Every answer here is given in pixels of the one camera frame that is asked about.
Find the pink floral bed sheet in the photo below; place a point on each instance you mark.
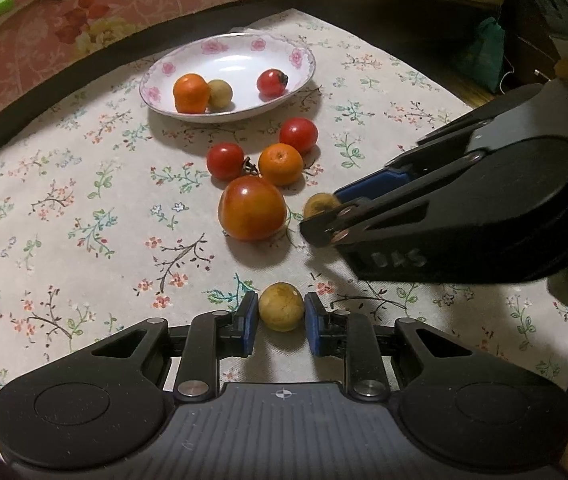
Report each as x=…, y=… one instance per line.
x=114, y=5

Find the red cherry tomato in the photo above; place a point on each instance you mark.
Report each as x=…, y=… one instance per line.
x=225, y=161
x=299, y=135

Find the white plate with pink flowers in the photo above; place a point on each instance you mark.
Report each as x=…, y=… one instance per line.
x=239, y=60

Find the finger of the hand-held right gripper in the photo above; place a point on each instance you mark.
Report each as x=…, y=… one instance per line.
x=379, y=215
x=369, y=187

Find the small orange tomato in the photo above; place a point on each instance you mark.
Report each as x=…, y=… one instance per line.
x=280, y=164

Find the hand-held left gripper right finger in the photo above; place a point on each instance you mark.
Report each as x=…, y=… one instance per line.
x=314, y=325

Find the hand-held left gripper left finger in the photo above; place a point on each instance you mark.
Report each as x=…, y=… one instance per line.
x=250, y=322

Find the floral printed tablecloth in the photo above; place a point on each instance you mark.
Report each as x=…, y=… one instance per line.
x=89, y=200

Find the brownish round longan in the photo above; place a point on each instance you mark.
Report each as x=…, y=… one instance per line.
x=319, y=205

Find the tan round longan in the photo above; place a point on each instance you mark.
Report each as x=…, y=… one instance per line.
x=220, y=93
x=280, y=306

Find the red tomato with green calyx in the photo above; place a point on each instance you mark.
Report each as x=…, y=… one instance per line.
x=271, y=83

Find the large orange mandarin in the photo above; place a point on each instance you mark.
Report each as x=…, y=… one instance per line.
x=191, y=92

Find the black bed frame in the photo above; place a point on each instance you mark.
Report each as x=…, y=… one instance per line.
x=394, y=7

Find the large red-orange tomato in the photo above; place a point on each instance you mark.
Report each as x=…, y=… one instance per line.
x=251, y=207

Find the green bag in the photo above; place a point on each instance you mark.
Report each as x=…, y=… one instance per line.
x=484, y=55

